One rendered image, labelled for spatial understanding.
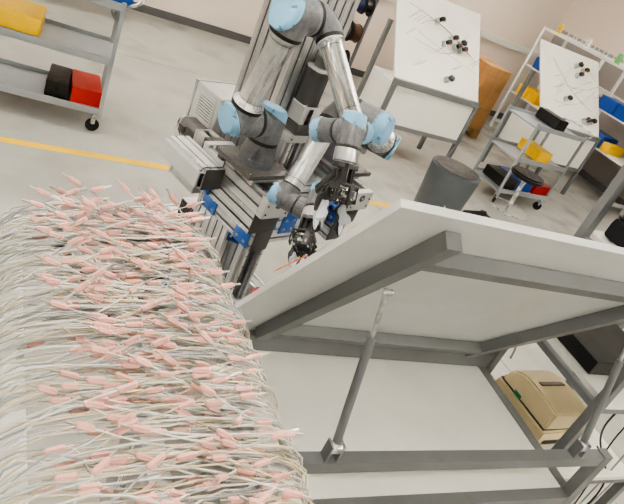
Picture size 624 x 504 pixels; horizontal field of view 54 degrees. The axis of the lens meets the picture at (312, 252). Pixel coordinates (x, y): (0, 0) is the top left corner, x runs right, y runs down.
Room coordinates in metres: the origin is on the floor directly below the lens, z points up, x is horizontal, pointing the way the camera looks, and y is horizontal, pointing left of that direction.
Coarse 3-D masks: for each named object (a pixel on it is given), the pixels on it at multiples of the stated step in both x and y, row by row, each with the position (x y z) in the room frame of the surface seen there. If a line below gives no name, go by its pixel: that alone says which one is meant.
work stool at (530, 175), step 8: (512, 168) 5.79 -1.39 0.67; (520, 168) 5.86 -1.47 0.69; (520, 176) 5.67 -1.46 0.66; (528, 176) 5.71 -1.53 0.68; (536, 176) 5.84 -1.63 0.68; (520, 184) 5.80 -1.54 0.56; (536, 184) 5.66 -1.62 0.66; (512, 200) 5.79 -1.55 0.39; (488, 216) 5.93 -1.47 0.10; (512, 216) 5.62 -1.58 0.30
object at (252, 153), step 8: (248, 144) 2.12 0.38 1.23; (256, 144) 2.11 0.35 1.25; (264, 144) 2.11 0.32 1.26; (240, 152) 2.11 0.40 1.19; (248, 152) 2.10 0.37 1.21; (256, 152) 2.10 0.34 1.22; (264, 152) 2.11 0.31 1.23; (272, 152) 2.14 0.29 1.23; (240, 160) 2.10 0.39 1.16; (248, 160) 2.09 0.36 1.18; (256, 160) 2.11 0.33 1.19; (264, 160) 2.11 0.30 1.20; (272, 160) 2.14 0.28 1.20; (256, 168) 2.09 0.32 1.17; (264, 168) 2.11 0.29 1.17; (272, 168) 2.15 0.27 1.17
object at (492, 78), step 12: (480, 60) 9.28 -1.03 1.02; (480, 72) 9.18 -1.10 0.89; (492, 72) 9.07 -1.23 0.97; (504, 72) 9.18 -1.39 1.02; (480, 84) 9.08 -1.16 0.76; (492, 84) 9.13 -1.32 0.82; (504, 84) 9.25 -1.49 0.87; (480, 96) 9.08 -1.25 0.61; (492, 96) 9.20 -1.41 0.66; (480, 108) 9.15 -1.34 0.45; (480, 120) 9.20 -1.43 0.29; (468, 132) 9.35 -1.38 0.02
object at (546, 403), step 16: (512, 384) 2.11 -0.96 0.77; (528, 384) 2.06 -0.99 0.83; (544, 384) 2.07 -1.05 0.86; (560, 384) 2.12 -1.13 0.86; (512, 400) 2.07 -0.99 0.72; (528, 400) 2.03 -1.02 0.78; (544, 400) 1.99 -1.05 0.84; (560, 400) 2.03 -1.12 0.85; (576, 400) 2.08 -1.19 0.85; (528, 416) 1.99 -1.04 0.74; (544, 416) 1.96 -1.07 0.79; (560, 416) 1.94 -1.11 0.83; (576, 416) 2.00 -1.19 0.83; (544, 432) 1.94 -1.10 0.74; (560, 432) 1.98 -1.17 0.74
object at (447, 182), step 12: (444, 156) 5.34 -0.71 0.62; (432, 168) 5.09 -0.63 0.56; (444, 168) 5.01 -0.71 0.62; (456, 168) 5.15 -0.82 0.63; (468, 168) 5.31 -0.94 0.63; (432, 180) 5.03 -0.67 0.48; (444, 180) 4.98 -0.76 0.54; (456, 180) 4.96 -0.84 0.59; (468, 180) 4.99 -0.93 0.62; (480, 180) 5.18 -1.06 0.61; (420, 192) 5.11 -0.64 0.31; (432, 192) 5.01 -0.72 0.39; (444, 192) 4.97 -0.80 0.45; (456, 192) 4.97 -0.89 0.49; (468, 192) 5.03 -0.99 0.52; (432, 204) 4.99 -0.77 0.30; (444, 204) 4.98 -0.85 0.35; (456, 204) 5.01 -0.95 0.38
